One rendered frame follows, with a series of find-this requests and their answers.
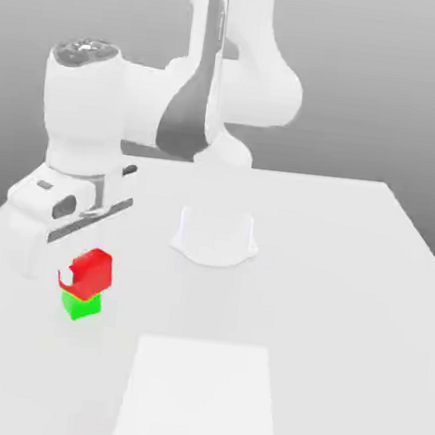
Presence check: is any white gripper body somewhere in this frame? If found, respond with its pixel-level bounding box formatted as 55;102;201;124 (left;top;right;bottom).
4;185;136;291

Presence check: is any small red cube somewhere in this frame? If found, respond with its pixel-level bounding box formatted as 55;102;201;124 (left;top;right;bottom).
54;243;117;304

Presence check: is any small green cube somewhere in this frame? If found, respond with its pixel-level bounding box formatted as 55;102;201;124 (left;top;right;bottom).
57;288;103;324

